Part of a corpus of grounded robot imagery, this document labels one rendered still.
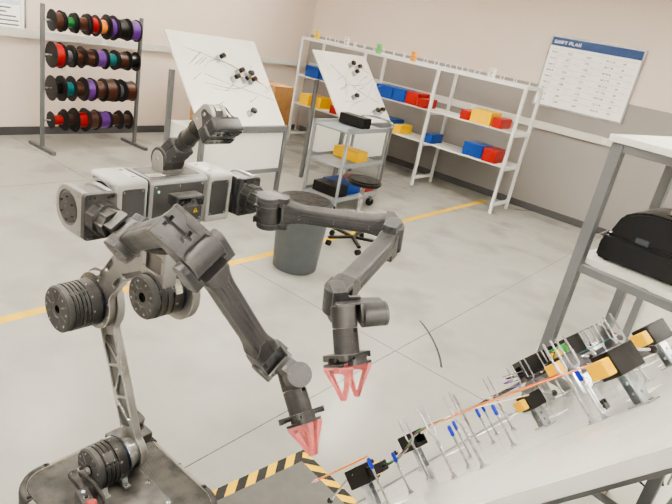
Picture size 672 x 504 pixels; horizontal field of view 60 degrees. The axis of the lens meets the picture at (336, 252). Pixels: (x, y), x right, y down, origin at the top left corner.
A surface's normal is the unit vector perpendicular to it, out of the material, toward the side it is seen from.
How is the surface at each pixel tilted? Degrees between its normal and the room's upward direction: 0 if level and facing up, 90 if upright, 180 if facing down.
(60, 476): 0
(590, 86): 90
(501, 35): 90
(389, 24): 90
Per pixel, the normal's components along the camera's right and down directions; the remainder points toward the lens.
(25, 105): 0.76, 0.37
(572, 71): -0.62, 0.18
